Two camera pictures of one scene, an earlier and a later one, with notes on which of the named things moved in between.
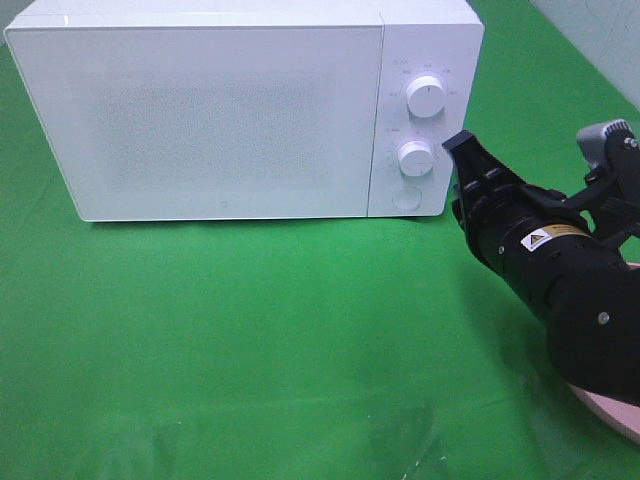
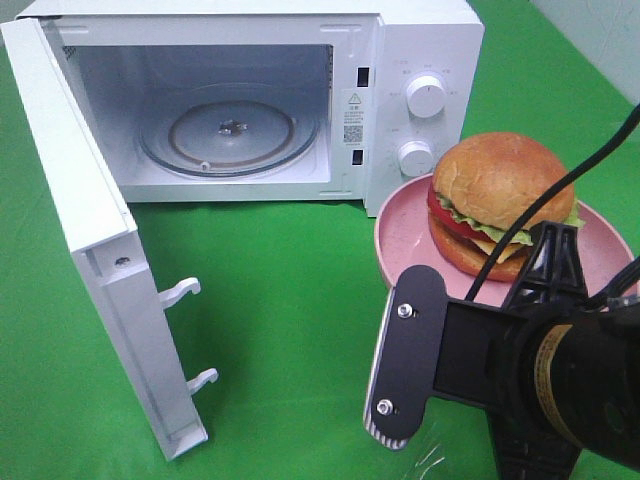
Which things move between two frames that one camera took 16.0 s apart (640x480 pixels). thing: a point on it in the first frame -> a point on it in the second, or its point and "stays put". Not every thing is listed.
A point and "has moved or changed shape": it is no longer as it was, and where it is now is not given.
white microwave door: [208, 122] -> [98, 225]
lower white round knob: [415, 158] stays put
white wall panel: [607, 32] stays put
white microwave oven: [248, 109] stays put
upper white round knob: [425, 96] stays put
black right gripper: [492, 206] -> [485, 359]
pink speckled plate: [620, 416] has moved or changed shape
